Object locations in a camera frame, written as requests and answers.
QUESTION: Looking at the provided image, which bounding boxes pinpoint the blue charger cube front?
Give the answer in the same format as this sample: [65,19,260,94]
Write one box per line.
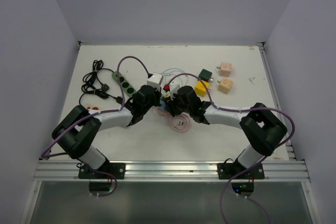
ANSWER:
[159,101,167,111]

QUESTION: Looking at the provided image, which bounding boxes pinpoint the pink round charging base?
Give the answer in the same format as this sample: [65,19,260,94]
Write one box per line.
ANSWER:
[155,106,171,116]

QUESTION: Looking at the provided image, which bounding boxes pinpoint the yellow cube adapter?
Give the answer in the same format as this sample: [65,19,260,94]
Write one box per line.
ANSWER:
[194,81,209,97]

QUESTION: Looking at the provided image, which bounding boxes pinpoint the green power strip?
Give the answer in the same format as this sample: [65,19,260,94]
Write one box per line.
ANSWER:
[111,71,137,98]

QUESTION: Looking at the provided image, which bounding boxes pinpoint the dark green cube adapter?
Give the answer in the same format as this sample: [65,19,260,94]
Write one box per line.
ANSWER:
[198,69,214,82]

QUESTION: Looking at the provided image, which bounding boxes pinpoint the beige cube adapter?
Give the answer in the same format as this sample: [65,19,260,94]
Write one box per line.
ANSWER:
[217,77,234,94]

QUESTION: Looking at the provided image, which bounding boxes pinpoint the pink cube adapter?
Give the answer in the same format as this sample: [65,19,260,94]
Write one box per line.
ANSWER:
[216,62,233,77]

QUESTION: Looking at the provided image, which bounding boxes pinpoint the beige power strip red sockets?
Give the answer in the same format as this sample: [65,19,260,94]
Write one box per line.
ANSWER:
[85,104,100,110]

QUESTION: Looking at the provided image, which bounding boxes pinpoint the black power strip cord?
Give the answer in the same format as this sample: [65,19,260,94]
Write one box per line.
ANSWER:
[78,89,124,108]

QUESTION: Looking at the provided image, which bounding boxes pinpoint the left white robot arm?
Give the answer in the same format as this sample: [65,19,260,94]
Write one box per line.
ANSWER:
[52,85,161,178]

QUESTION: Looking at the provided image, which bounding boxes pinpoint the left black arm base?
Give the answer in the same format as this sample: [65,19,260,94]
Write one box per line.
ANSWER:
[76,160,126,198]

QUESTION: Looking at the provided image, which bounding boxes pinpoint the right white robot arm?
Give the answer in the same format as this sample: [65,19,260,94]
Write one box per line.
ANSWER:
[163,86,288,178]

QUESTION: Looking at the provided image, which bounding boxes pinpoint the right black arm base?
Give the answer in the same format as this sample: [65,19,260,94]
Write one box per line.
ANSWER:
[217,158,265,196]

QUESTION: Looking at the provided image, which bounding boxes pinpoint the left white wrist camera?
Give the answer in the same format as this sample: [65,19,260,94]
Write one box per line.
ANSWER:
[146,72,163,90]

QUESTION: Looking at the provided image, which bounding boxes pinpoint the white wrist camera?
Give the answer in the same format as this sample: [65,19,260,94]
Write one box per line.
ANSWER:
[163,83,181,96]
[146,72,163,90]

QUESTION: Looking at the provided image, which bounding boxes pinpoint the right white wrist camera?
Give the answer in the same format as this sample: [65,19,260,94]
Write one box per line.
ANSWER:
[163,83,181,96]

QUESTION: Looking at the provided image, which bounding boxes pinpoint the light blue coiled cable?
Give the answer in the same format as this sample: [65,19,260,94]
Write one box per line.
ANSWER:
[161,68,190,88]

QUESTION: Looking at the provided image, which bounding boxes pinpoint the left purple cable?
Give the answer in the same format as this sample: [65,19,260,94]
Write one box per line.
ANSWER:
[40,56,153,159]

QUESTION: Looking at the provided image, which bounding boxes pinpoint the purple cable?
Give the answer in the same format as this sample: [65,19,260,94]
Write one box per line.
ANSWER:
[167,73,296,224]
[40,56,153,159]

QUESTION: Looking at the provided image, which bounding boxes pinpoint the black cord of green strip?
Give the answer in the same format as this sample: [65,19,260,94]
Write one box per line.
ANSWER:
[81,59,113,96]

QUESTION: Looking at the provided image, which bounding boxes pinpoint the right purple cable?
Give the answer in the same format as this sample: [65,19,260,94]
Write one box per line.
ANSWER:
[167,73,296,224]

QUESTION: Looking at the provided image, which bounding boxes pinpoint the aluminium frame rail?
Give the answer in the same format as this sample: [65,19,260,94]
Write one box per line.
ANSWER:
[34,159,310,182]

